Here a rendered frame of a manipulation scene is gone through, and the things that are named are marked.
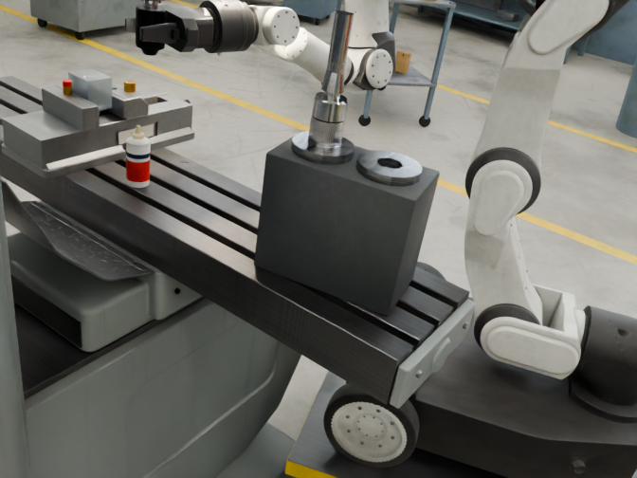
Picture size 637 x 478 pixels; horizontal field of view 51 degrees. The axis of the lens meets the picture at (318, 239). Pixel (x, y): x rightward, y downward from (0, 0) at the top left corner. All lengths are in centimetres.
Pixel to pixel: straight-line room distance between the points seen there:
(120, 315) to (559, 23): 88
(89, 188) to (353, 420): 71
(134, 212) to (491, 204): 66
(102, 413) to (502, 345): 81
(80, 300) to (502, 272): 84
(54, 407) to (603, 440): 106
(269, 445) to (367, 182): 104
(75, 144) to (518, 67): 80
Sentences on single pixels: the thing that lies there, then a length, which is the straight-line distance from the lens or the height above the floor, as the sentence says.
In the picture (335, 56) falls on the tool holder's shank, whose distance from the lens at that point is 89.
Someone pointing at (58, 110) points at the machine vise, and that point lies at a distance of 132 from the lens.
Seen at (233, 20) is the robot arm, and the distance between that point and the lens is 120.
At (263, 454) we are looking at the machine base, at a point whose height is 20.
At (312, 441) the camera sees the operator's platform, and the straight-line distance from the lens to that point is 153.
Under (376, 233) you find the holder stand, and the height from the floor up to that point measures 109.
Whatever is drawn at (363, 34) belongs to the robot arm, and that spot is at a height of 121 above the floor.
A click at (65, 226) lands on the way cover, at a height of 90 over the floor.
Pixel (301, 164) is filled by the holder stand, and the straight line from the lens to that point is 90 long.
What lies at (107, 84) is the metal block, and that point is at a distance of 131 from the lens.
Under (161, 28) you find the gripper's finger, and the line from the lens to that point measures 114.
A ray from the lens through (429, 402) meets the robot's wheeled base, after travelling 144.
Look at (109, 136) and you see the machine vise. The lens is 130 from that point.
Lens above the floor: 151
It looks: 30 degrees down
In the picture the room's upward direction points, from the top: 9 degrees clockwise
